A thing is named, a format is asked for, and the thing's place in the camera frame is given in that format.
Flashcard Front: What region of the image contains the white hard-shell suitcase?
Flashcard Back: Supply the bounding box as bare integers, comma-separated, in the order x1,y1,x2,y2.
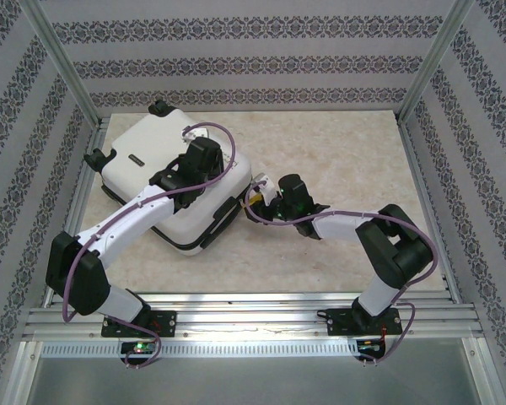
83,100,254,258

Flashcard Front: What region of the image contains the grey metal panel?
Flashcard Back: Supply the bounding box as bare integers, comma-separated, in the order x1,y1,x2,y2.
20,356,488,405

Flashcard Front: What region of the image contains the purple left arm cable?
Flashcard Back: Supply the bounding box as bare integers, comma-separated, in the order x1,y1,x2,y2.
62,121,237,371

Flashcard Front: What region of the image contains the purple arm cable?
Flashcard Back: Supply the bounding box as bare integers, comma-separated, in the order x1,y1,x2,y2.
244,179,436,367
62,121,237,371

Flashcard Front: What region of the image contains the aluminium cross rail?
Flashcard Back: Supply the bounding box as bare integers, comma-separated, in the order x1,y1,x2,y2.
23,290,486,341

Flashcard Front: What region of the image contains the aluminium side rail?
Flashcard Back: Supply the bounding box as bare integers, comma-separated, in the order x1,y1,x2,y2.
44,117,110,307

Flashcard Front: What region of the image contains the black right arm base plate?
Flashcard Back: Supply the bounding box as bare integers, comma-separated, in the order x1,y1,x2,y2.
326,306,404,338

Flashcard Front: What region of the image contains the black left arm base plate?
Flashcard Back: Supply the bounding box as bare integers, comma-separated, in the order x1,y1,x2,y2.
100,310,178,338

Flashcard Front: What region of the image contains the slotted white cable duct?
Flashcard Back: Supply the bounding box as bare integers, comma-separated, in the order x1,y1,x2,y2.
40,340,360,358

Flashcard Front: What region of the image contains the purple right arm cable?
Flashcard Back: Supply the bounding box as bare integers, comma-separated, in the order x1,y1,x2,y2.
244,179,436,367

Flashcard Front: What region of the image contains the aluminium frame post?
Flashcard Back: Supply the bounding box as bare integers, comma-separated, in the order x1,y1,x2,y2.
397,0,480,126
20,0,105,130

